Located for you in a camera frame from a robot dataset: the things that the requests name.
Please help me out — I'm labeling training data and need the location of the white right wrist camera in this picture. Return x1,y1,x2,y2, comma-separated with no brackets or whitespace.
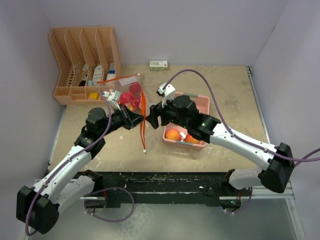
156,83,176,108

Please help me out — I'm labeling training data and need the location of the blue white box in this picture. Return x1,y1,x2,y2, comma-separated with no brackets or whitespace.
106,70,116,81

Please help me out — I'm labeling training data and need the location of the pink perforated plastic basket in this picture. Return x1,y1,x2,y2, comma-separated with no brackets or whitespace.
162,91,210,151

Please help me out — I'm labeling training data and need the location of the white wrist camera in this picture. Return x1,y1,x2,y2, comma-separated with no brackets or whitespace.
103,90,121,110
156,83,176,108

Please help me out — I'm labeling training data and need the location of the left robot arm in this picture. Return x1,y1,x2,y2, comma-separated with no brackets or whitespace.
16,105,144,237

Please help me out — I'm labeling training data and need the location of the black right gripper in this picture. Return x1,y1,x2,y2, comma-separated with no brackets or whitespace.
146,94,190,129

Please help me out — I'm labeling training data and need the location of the dark red round fruit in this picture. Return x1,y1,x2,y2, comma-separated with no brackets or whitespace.
118,91,134,104

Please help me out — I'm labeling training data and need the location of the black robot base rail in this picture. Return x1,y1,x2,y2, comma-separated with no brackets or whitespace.
73,170,251,209

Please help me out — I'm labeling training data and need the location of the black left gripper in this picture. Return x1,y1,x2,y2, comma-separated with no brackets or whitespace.
99,103,146,137

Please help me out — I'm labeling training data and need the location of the red apple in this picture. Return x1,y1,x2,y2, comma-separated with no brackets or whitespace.
125,103,135,112
129,82,142,96

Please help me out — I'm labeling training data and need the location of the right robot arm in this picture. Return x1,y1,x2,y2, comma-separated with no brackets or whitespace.
146,95,294,196

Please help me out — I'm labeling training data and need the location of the white leaflet package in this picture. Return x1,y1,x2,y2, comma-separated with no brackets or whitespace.
92,65,103,86

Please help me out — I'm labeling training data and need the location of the clear orange-zipper top bag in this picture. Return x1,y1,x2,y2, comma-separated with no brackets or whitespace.
98,73,146,106

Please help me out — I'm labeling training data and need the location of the green white small box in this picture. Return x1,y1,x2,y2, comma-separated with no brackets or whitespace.
149,60,168,71

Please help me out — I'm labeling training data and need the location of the peach plastic file organizer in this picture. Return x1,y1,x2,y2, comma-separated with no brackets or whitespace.
49,26,122,106

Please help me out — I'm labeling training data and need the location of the yellow grey stamp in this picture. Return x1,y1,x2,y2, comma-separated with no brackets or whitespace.
89,92,100,100

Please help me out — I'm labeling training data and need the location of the clear orange-zipper bag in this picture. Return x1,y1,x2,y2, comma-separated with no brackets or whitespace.
135,90,163,155
98,73,146,106

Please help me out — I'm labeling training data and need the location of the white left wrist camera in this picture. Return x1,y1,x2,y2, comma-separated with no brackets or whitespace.
103,90,121,110

